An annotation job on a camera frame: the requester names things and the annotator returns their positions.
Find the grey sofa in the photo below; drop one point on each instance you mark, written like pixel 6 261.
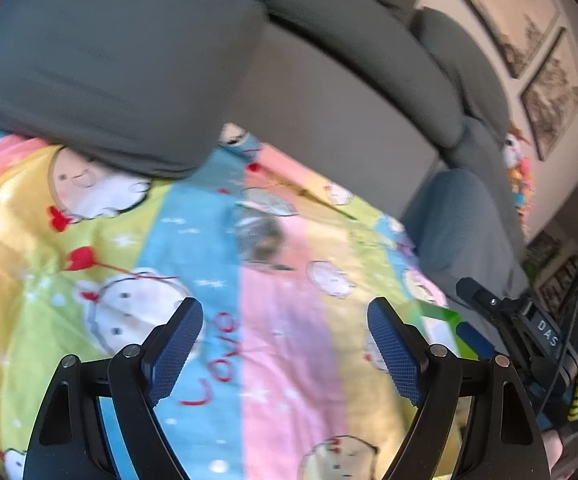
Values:
pixel 329 125

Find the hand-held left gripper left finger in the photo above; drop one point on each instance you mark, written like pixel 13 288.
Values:
pixel 174 355

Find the large framed wall picture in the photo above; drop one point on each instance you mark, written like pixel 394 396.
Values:
pixel 509 15

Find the small framed wall picture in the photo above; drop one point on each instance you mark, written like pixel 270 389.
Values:
pixel 554 95

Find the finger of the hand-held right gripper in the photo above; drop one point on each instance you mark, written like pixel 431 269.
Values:
pixel 474 294
pixel 474 337

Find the grey sofa cushion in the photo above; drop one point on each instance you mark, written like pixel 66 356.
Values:
pixel 109 60
pixel 459 230

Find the colourful plush toy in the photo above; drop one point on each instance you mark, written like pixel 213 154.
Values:
pixel 519 175

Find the cartoon printed blanket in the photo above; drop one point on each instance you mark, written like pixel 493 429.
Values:
pixel 279 360

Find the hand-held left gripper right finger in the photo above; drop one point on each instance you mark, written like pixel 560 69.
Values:
pixel 394 355

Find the clear printed plastic bag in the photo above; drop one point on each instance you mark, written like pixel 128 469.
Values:
pixel 261 232

